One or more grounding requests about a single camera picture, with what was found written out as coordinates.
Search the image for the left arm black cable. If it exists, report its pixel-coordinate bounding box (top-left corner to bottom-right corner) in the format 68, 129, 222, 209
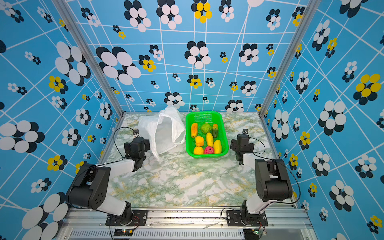
67, 126, 139, 208

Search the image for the circuit board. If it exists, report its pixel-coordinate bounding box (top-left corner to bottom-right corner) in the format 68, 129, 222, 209
114, 229, 134, 238
243, 229, 266, 240

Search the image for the yellow lemon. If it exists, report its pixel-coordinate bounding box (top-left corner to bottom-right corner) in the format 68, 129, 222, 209
193, 146, 204, 155

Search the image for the green orange mango fruit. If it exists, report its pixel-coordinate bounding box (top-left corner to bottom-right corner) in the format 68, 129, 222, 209
212, 124, 219, 138

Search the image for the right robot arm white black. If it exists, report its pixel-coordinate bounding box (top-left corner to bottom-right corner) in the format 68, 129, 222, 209
230, 134, 293, 226

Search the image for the green plastic basket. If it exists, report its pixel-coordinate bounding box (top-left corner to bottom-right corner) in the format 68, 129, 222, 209
186, 112, 229, 158

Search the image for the right aluminium corner post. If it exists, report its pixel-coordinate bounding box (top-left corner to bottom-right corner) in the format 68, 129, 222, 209
260, 0, 321, 117

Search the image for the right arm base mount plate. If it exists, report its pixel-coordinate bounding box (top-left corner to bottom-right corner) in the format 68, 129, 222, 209
225, 210, 269, 228

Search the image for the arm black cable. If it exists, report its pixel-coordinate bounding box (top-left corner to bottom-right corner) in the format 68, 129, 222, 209
248, 137, 302, 205
67, 126, 139, 208

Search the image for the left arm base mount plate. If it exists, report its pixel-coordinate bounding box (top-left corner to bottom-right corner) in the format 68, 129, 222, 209
106, 210, 149, 227

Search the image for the red dragon fruit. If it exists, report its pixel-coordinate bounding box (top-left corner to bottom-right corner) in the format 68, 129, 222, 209
204, 147, 215, 155

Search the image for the yellow mango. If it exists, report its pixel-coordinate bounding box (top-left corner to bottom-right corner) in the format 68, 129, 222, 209
213, 140, 222, 155

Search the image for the white plastic bag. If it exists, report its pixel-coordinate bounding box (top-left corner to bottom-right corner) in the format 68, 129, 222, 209
138, 106, 187, 163

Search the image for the left circuit board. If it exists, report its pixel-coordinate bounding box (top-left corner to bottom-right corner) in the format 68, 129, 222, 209
114, 229, 134, 238

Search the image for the aluminium corner post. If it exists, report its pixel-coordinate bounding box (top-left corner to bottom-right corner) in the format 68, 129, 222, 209
53, 1, 124, 118
260, 0, 321, 117

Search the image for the right circuit board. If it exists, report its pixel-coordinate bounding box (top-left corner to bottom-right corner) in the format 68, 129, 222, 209
243, 229, 266, 240

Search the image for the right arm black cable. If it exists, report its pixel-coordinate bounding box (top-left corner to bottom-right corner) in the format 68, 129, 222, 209
248, 137, 302, 205

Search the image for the aluminium front rail frame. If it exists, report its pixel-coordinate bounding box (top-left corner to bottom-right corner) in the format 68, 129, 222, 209
57, 207, 317, 240

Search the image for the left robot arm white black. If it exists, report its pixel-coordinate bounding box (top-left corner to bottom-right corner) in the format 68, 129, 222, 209
66, 137, 150, 227

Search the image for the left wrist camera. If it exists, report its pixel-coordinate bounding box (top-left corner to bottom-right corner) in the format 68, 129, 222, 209
133, 130, 140, 138

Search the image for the left aluminium corner post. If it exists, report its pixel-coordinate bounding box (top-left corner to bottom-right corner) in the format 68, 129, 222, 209
53, 1, 124, 118

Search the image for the orange round fruit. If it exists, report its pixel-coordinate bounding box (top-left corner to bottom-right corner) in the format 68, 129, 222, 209
195, 136, 205, 147

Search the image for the yellow banana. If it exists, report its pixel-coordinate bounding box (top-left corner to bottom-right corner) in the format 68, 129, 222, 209
206, 132, 214, 147

